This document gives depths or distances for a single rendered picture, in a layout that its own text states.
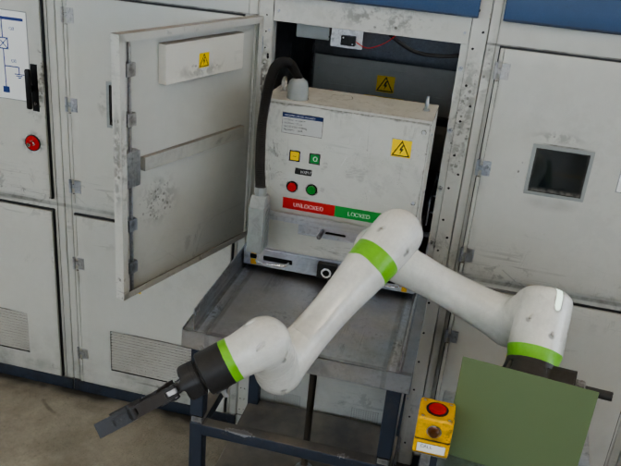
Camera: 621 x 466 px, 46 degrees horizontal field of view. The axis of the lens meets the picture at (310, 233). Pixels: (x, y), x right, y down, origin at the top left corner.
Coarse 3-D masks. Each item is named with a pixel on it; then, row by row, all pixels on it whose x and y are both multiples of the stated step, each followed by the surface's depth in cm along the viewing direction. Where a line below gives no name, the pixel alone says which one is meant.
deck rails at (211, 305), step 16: (240, 256) 230; (224, 272) 215; (240, 272) 230; (224, 288) 218; (208, 304) 206; (224, 304) 211; (416, 304) 220; (208, 320) 202; (400, 320) 211; (400, 336) 203; (400, 352) 196; (400, 368) 187
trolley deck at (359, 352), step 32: (256, 288) 222; (288, 288) 223; (320, 288) 225; (192, 320) 202; (224, 320) 204; (288, 320) 207; (352, 320) 210; (384, 320) 211; (416, 320) 213; (352, 352) 194; (384, 352) 196; (416, 352) 196; (384, 384) 189
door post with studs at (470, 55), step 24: (480, 24) 216; (480, 48) 218; (456, 96) 225; (456, 120) 228; (456, 144) 231; (456, 168) 234; (456, 192) 237; (432, 216) 242; (432, 240) 245; (432, 312) 254; (408, 432) 276; (408, 456) 280
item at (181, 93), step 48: (144, 48) 193; (192, 48) 205; (240, 48) 224; (144, 96) 198; (192, 96) 215; (240, 96) 236; (144, 144) 203; (192, 144) 218; (240, 144) 243; (144, 192) 209; (192, 192) 228; (240, 192) 251; (144, 240) 215; (192, 240) 235; (144, 288) 216
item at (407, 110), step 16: (272, 96) 215; (320, 96) 220; (336, 96) 222; (352, 96) 223; (368, 96) 225; (352, 112) 207; (368, 112) 206; (384, 112) 209; (400, 112) 211; (416, 112) 212; (432, 112) 214; (432, 128) 210
